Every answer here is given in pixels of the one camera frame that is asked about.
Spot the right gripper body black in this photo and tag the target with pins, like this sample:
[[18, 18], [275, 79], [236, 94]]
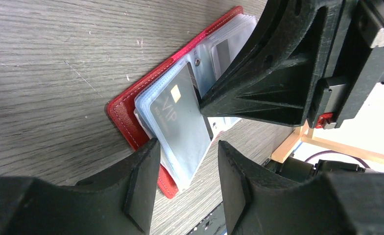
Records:
[[355, 64]]

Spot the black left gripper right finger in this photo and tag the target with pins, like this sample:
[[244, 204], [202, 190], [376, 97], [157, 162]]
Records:
[[258, 201]]

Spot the white magnetic stripe card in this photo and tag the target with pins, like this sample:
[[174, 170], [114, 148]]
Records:
[[221, 58]]

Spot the red card holder wallet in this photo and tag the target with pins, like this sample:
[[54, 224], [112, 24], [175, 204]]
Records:
[[130, 113]]

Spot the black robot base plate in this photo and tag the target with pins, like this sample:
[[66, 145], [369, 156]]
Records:
[[213, 224]]

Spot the wooden frame rack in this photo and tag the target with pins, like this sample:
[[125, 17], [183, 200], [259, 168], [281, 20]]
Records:
[[305, 134]]

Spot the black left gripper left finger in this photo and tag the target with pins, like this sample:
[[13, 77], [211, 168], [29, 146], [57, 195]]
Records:
[[118, 200]]

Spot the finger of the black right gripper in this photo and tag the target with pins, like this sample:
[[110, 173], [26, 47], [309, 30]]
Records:
[[274, 77]]

